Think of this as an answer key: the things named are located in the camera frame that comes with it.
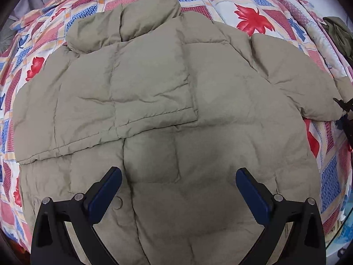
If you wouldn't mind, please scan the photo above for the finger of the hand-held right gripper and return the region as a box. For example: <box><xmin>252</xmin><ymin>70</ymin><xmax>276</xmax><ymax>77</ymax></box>
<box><xmin>333</xmin><ymin>97</ymin><xmax>350</xmax><ymax>114</ymax></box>

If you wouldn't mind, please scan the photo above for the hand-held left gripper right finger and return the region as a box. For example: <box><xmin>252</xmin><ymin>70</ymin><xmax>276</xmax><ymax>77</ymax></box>
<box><xmin>236</xmin><ymin>168</ymin><xmax>327</xmax><ymax>265</ymax></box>

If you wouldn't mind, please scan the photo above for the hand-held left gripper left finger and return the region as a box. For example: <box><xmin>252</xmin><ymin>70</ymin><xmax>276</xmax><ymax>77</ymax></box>
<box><xmin>30</xmin><ymin>166</ymin><xmax>122</xmax><ymax>265</ymax></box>

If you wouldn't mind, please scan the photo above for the beige puffer jacket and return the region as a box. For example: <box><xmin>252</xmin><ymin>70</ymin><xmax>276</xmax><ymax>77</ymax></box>
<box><xmin>11</xmin><ymin>0</ymin><xmax>346</xmax><ymax>265</ymax></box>

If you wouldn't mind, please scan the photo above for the olive green cloth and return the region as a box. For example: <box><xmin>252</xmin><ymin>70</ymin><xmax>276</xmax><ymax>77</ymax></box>
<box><xmin>323</xmin><ymin>16</ymin><xmax>353</xmax><ymax>61</ymax></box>

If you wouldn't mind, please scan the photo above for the patchwork leaf print quilt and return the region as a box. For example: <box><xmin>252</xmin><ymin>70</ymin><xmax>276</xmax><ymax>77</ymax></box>
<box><xmin>0</xmin><ymin>0</ymin><xmax>353</xmax><ymax>254</ymax></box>

